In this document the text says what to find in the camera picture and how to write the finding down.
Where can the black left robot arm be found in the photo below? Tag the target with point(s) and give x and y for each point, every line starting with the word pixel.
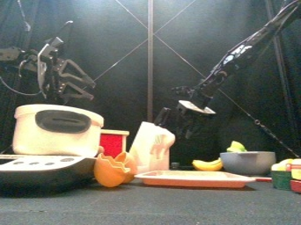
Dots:
pixel 11 55

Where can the white toy knife block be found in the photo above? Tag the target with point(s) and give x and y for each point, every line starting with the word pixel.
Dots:
pixel 150 149

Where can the green toy fruit piece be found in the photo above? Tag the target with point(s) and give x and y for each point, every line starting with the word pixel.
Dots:
pixel 237 146

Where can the small dark object behind tray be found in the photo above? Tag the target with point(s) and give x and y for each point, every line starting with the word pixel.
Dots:
pixel 176 165

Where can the yellow toy banana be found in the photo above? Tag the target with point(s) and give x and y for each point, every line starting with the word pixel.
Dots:
pixel 208 165

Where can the pink rectangular tray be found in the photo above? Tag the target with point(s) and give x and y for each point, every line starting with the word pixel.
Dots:
pixel 196 178

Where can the grey bowl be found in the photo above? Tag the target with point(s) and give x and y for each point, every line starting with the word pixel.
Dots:
pixel 248 162

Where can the orange cracked eggshell half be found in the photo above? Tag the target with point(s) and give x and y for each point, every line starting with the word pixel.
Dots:
pixel 110 172
pixel 132 165

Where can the red box with wooden rim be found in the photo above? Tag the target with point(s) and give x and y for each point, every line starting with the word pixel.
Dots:
pixel 113 143

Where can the flat red toy piece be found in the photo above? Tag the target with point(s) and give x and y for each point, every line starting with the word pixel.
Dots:
pixel 261 178

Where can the pale yellow toy food piece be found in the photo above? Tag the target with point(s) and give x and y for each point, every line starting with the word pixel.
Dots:
pixel 282 165

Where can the white and black cooker base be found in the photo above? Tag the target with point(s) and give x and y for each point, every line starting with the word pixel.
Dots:
pixel 43 171

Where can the green toy block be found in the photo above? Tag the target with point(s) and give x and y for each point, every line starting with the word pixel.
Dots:
pixel 282 180

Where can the yellow toy block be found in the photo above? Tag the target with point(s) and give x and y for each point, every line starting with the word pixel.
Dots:
pixel 296 170

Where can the red toy block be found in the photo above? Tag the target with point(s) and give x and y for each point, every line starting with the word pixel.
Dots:
pixel 296 186

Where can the grey vertical frame pole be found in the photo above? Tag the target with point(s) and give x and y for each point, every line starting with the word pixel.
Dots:
pixel 150 58

